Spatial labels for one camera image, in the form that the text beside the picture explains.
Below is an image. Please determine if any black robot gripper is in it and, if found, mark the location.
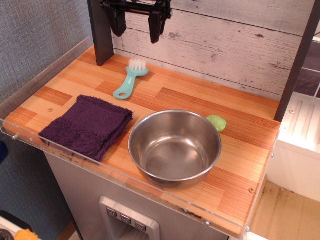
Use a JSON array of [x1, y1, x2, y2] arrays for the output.
[[100, 0, 173, 44]]

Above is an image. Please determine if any teal brush with white bristles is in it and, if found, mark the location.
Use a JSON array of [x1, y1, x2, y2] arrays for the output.
[[113, 58, 149, 100]]

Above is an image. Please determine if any purple folded towel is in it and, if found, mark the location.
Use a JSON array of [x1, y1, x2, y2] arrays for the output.
[[39, 95, 133, 162]]

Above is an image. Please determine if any green toy vegetable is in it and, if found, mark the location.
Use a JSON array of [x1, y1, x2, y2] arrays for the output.
[[206, 115, 227, 132]]

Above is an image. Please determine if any stainless steel bowl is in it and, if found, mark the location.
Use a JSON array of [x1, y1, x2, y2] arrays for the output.
[[128, 109, 222, 189]]

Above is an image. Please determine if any clear acrylic front guard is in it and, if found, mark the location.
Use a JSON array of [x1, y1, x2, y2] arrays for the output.
[[0, 119, 256, 239]]

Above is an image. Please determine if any grey toy fridge cabinet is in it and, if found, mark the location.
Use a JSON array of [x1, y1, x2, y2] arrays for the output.
[[45, 153, 229, 240]]

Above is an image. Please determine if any silver dispenser panel with buttons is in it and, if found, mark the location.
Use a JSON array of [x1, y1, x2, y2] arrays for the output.
[[99, 196, 161, 240]]

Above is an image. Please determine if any white toy sink unit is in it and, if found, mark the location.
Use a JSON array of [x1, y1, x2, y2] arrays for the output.
[[266, 92, 320, 201]]

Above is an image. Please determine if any orange object bottom left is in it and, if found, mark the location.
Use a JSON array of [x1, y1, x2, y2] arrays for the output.
[[14, 229, 39, 240]]

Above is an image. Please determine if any dark grey left post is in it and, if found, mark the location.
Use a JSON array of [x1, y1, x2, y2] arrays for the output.
[[87, 0, 114, 66]]

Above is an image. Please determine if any dark grey post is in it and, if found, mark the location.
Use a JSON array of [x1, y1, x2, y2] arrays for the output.
[[87, 0, 114, 66], [274, 0, 320, 122]]

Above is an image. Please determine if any dark grey right post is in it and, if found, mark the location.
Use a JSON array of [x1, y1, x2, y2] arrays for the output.
[[274, 0, 320, 122]]

